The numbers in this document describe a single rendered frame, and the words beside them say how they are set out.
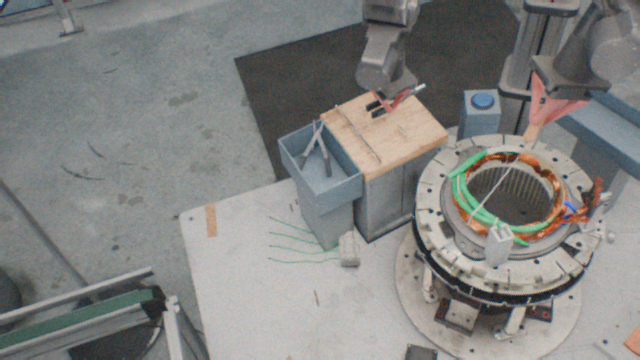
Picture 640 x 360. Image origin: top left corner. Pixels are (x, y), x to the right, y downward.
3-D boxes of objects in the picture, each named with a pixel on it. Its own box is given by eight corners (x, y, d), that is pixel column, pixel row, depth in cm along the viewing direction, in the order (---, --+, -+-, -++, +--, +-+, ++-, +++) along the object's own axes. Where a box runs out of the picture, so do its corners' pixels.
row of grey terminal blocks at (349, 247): (361, 271, 148) (361, 262, 145) (340, 272, 148) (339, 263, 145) (358, 233, 154) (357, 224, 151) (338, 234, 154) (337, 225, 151)
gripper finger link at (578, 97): (564, 139, 99) (600, 90, 93) (524, 138, 97) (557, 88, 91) (543, 109, 104) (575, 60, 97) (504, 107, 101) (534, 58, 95)
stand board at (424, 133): (365, 182, 131) (365, 176, 129) (320, 122, 141) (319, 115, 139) (448, 141, 135) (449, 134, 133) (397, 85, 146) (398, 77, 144)
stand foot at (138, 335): (68, 387, 219) (67, 386, 217) (61, 297, 239) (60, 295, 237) (171, 351, 223) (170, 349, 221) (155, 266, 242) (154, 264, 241)
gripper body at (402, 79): (387, 103, 115) (388, 74, 109) (357, 68, 120) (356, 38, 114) (418, 88, 116) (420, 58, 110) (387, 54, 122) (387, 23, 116)
